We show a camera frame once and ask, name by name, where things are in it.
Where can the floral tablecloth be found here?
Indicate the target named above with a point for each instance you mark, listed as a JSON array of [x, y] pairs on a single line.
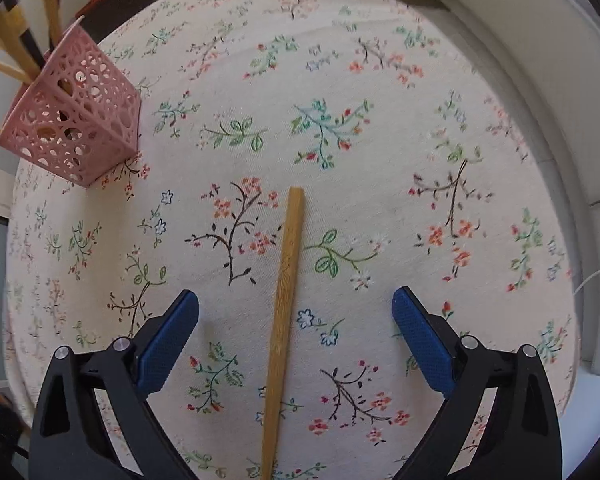
[[380, 185]]

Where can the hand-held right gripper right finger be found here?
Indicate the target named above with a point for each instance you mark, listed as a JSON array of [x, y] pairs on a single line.
[[422, 340]]

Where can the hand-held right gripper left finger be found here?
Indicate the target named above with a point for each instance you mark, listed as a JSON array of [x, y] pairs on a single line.
[[167, 345]]

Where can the pink perforated utensil holder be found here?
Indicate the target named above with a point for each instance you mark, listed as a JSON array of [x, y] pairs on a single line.
[[80, 110]]

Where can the brown bin with orange rim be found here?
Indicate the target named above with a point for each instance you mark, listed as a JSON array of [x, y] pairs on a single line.
[[120, 10]]

